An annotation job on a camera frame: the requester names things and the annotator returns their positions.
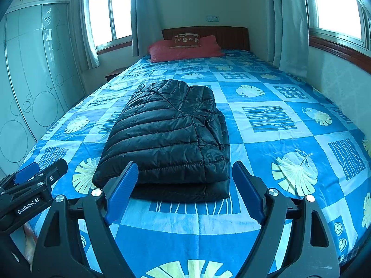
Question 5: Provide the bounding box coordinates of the black puffer jacket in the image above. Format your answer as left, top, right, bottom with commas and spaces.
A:
93, 80, 230, 203

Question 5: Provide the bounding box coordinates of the blue patterned bed sheet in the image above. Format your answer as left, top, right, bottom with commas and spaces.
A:
24, 50, 370, 277

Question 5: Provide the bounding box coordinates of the white wardrobe with circles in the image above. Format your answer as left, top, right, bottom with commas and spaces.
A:
0, 0, 85, 176

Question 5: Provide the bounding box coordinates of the wooden nightstand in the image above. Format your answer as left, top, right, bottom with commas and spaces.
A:
105, 67, 127, 82

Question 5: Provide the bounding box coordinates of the grey curtain left of window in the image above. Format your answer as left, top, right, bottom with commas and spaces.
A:
70, 0, 99, 72

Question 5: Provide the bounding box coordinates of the red pillow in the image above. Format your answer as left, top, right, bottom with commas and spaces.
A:
148, 35, 224, 63

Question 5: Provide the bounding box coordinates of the brown embroidered cushion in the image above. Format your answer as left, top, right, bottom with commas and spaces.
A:
169, 33, 201, 48

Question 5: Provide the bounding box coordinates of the dark wooden headboard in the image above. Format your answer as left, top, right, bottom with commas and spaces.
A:
162, 26, 250, 51

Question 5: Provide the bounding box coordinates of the bright window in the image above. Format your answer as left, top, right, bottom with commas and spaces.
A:
89, 0, 131, 51

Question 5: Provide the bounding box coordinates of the grey side window curtain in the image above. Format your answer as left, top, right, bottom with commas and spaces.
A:
272, 0, 309, 78

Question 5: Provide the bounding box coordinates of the side window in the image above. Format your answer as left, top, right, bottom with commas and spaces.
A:
307, 0, 370, 54

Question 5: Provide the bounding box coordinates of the wall socket plate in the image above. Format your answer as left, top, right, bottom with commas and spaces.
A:
206, 15, 219, 22

